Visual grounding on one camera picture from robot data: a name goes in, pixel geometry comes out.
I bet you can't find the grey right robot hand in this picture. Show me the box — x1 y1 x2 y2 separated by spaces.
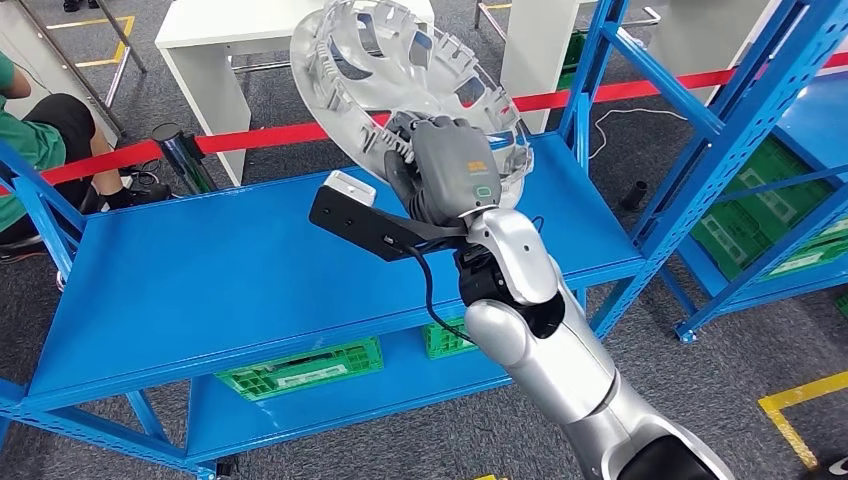
384 112 505 228

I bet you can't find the silver plastic wheel cover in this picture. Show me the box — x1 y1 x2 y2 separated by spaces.
289 0 535 211

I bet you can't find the blue metal shelf rack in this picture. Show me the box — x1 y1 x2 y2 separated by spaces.
655 62 848 344
0 0 848 480

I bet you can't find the white table side panel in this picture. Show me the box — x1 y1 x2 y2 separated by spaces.
498 0 584 135
0 0 84 97

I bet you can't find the black cylinder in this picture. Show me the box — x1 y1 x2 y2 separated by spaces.
617 180 649 213

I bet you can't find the red barrier belt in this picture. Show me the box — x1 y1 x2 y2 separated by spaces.
0 49 848 197

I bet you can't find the white table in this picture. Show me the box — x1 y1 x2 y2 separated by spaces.
153 0 435 188

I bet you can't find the person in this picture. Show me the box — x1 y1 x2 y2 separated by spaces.
801 453 848 480
0 52 174 263

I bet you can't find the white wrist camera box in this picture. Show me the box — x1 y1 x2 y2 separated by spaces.
322 169 378 208

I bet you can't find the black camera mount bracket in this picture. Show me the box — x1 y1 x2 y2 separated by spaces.
307 185 470 264

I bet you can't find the black camera cable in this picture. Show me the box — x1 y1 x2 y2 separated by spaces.
390 237 480 347

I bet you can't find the steel table leg frame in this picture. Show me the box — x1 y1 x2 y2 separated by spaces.
472 0 660 44
13 0 147 107

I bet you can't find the white floor cable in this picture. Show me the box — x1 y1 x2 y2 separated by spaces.
586 107 687 160

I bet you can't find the black stanchion post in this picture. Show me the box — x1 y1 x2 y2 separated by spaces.
150 122 220 195

